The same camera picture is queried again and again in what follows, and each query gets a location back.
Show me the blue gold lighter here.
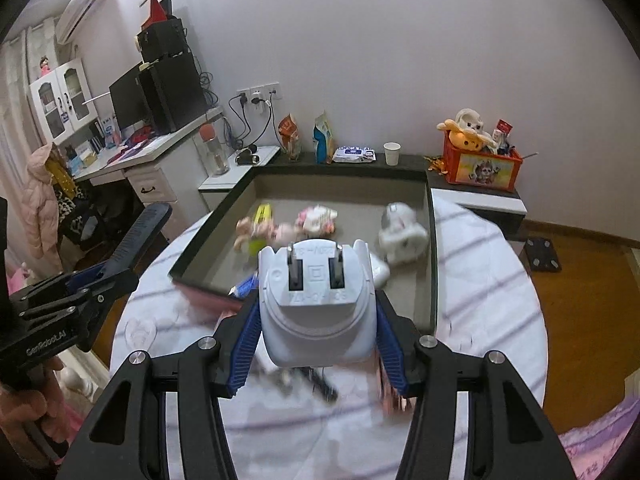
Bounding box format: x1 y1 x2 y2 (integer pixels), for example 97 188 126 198
229 273 259 299

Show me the white plug adapter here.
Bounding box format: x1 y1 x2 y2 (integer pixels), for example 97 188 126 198
258 238 376 368

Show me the pink baby doll figurine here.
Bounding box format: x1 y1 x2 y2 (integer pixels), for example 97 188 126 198
233 217 302 252

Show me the yellow highlighter pen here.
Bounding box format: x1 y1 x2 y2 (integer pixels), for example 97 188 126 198
253 203 273 226

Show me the pink white block figure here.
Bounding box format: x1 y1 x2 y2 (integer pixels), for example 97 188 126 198
295 205 338 237

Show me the rose gold metal cylinder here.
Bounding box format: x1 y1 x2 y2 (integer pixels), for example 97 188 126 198
376 356 413 416

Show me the person's left hand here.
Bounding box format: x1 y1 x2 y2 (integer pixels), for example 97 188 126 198
1 358 70 469

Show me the white desk with drawers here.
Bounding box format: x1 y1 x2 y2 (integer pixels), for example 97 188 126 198
75 106 224 242

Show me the low white side cabinet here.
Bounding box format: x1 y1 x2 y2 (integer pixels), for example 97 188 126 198
198 146 280 211

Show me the pink box with black rim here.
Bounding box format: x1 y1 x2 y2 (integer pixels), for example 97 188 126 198
168 167 441 336

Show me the clear bottle red cap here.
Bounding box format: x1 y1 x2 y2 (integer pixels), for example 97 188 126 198
198 122 229 176

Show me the pink jacket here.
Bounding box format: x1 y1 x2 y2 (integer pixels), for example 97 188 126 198
21 143 62 270

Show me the black computer monitor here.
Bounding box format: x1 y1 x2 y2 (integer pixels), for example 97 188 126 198
108 63 150 130

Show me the black computer tower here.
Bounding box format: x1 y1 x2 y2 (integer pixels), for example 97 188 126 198
138 52 207 136

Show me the white glass door cabinet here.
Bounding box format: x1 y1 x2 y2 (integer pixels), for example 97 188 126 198
29 58 98 144

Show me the black bathroom scale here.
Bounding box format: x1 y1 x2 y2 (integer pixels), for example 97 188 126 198
524 236 562 273

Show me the orange snack bag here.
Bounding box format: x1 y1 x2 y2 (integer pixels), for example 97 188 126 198
278 114 302 162

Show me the black box on tower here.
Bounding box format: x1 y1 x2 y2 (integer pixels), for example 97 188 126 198
136 18 189 63

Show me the white paper cup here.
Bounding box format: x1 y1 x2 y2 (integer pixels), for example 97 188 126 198
383 142 401 167

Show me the wet wipes pack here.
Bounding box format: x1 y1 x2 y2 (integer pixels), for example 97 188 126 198
332 146 376 164

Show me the orange toy storage box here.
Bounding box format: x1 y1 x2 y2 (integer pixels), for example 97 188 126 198
442 136 523 192

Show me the blue white snack bag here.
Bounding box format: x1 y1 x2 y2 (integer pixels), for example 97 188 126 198
312 113 336 164

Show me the yellow plush toy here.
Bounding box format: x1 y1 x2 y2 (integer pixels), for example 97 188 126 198
436 119 486 152

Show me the red cone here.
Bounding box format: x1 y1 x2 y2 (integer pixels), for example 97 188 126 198
141 0 167 30

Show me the white plush monkey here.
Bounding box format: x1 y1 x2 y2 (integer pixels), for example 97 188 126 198
454 108 485 134

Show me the white air conditioner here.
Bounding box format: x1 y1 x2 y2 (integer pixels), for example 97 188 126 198
55 0 103 44

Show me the black cable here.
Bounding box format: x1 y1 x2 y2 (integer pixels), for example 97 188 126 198
219 89 277 154

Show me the white wall power strip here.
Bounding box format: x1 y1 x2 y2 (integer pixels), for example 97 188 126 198
236 82 283 103

